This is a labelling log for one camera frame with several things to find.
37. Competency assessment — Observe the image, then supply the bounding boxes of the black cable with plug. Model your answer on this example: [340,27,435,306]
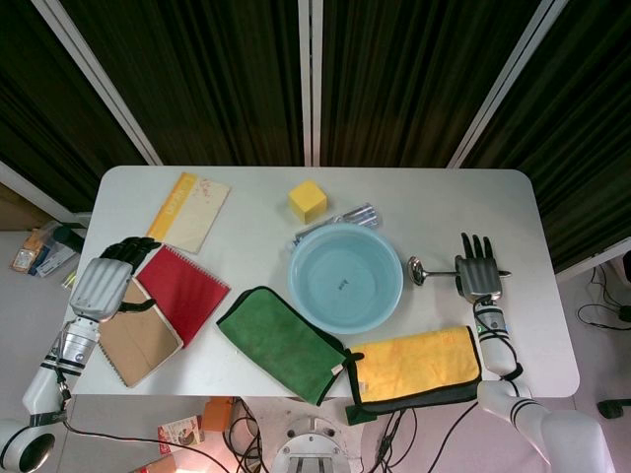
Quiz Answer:
[377,408,418,473]

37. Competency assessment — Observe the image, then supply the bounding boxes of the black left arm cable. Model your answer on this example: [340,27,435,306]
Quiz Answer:
[46,339,247,473]

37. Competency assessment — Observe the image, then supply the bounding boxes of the green microfibre towel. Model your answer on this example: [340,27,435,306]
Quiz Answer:
[215,285,365,407]

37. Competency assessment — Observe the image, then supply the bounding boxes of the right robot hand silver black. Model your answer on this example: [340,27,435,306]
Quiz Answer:
[453,232,505,303]

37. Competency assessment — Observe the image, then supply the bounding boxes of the orange snack packet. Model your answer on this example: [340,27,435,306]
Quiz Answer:
[23,229,50,252]
[10,247,36,273]

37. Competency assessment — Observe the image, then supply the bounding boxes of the red spiral notebook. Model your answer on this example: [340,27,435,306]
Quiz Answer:
[135,244,231,349]

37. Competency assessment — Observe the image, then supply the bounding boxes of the black floor foot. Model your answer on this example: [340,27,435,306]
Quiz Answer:
[596,398,631,420]

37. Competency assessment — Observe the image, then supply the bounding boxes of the yellow microfibre towel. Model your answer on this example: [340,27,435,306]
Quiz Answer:
[344,324,484,413]

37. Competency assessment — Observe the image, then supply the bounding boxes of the dark room divider panel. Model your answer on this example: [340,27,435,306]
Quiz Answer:
[310,0,568,169]
[41,0,313,168]
[0,0,162,226]
[451,0,631,272]

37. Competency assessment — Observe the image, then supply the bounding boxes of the light blue plastic bowl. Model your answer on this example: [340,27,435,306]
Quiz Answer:
[287,224,405,335]

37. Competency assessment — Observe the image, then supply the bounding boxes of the orange box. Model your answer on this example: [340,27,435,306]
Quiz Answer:
[202,397,234,433]

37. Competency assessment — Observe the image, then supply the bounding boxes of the blue white carton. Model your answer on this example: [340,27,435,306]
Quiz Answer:
[28,240,78,278]

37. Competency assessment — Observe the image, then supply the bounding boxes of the yellow cream booklet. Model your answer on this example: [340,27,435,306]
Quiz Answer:
[146,171,232,255]

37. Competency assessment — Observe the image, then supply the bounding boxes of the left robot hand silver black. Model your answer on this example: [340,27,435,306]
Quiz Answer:
[68,236,162,324]

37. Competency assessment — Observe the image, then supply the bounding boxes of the metal ladle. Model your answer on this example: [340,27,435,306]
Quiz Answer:
[407,255,513,288]

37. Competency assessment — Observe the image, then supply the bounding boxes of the yellow cube block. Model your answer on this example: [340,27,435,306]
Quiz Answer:
[287,178,328,226]

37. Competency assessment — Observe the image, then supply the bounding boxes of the brown cardboard sheet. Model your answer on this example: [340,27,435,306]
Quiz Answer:
[0,184,50,233]

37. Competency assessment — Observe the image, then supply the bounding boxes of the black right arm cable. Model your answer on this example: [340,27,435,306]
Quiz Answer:
[437,399,478,472]

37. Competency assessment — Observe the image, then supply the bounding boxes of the brown cardboard carton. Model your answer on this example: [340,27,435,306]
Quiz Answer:
[139,451,198,473]

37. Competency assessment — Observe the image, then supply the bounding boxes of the printed snack box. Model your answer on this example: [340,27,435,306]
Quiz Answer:
[157,415,204,454]

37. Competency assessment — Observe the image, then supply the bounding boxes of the dark green object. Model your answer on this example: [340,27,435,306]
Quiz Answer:
[48,222,88,253]

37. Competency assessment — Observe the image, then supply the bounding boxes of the black cable bundle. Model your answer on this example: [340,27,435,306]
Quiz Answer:
[224,397,270,473]

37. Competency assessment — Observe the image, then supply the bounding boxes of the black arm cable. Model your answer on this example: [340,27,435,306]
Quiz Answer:
[46,339,247,473]
[437,399,478,472]

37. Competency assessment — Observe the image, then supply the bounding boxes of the white grey robot base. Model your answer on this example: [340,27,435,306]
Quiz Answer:
[269,416,352,473]

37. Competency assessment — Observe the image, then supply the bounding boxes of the black floor cable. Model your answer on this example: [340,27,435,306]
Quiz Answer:
[576,265,631,331]

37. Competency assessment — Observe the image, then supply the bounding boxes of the brown kraft spiral notebook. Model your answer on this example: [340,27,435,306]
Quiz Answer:
[98,278,184,389]

